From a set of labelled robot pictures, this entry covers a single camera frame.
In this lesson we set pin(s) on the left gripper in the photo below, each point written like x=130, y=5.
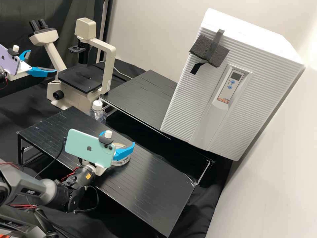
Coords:
x=24, y=67

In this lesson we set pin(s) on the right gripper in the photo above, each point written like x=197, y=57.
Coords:
x=100, y=170

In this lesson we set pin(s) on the petri dish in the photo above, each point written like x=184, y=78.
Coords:
x=121, y=161

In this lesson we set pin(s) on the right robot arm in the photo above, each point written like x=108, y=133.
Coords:
x=32, y=188

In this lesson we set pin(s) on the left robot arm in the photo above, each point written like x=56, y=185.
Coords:
x=2, y=77

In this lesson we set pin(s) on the white-capped bottle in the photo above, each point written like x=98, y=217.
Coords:
x=97, y=114

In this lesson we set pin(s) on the black platform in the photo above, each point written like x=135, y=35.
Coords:
x=138, y=99
x=148, y=178

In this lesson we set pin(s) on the cream microscope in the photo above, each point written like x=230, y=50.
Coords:
x=74, y=95

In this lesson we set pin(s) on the incubator door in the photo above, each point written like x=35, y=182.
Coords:
x=188, y=104

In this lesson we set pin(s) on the white incubator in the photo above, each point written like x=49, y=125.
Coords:
x=247, y=29

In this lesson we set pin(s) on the left wrist camera phone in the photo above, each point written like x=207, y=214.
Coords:
x=7, y=60

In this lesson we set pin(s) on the wrist camera phone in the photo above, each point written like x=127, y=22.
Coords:
x=7, y=60
x=86, y=148

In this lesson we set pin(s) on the right wrist camera phone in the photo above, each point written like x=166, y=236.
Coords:
x=86, y=148

